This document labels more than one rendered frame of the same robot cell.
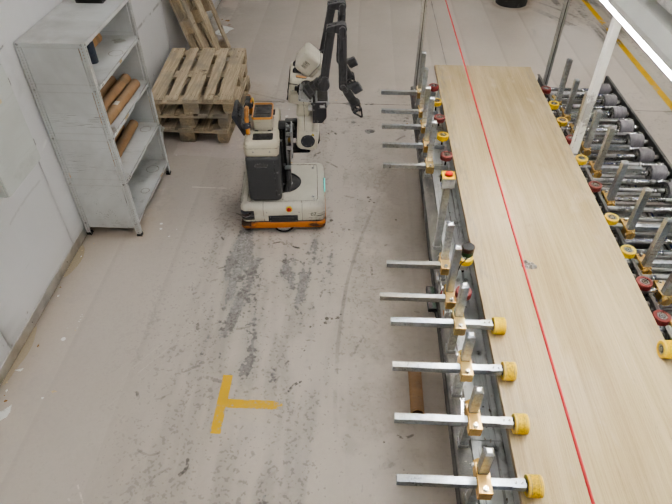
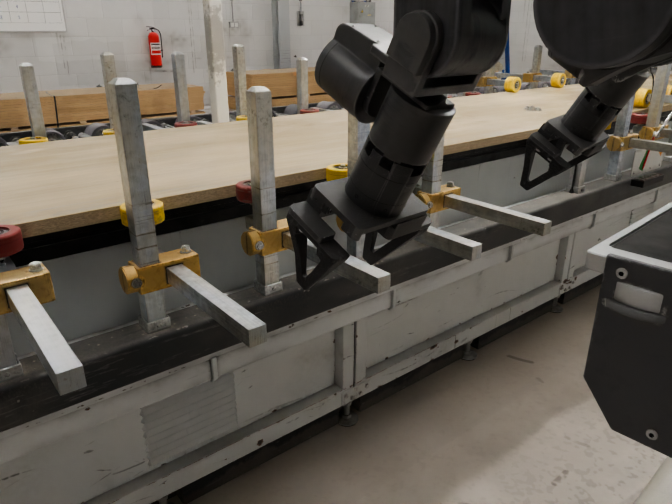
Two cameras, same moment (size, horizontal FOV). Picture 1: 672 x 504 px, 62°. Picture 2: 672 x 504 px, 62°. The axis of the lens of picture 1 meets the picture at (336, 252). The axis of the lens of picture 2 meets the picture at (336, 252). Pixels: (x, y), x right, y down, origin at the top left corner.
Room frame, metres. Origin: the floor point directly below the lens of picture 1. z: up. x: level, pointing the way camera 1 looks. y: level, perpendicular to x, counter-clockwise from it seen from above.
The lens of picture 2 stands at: (4.32, 0.26, 1.22)
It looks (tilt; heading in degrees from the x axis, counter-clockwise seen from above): 22 degrees down; 229
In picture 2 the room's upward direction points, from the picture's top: straight up
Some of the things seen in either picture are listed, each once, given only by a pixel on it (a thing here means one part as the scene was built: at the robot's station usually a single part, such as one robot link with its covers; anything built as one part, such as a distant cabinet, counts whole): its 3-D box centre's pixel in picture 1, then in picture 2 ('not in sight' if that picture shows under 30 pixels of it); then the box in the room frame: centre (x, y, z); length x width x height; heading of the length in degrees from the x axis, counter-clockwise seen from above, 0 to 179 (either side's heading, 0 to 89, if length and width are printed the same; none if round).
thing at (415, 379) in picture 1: (415, 391); not in sight; (1.92, -0.49, 0.04); 0.30 x 0.08 x 0.08; 178
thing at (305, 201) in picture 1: (284, 194); not in sight; (3.72, 0.43, 0.16); 0.67 x 0.64 x 0.25; 92
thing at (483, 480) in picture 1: (482, 478); not in sight; (0.95, -0.54, 0.95); 0.14 x 0.06 x 0.05; 178
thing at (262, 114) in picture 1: (263, 116); not in sight; (3.72, 0.54, 0.87); 0.23 x 0.15 x 0.11; 2
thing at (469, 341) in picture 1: (462, 368); not in sight; (1.47, -0.56, 0.89); 0.04 x 0.04 x 0.48; 88
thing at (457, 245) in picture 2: (413, 145); (398, 225); (3.43, -0.54, 0.81); 0.43 x 0.03 x 0.04; 88
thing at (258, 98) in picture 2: (424, 116); (264, 209); (3.72, -0.65, 0.88); 0.04 x 0.04 x 0.48; 88
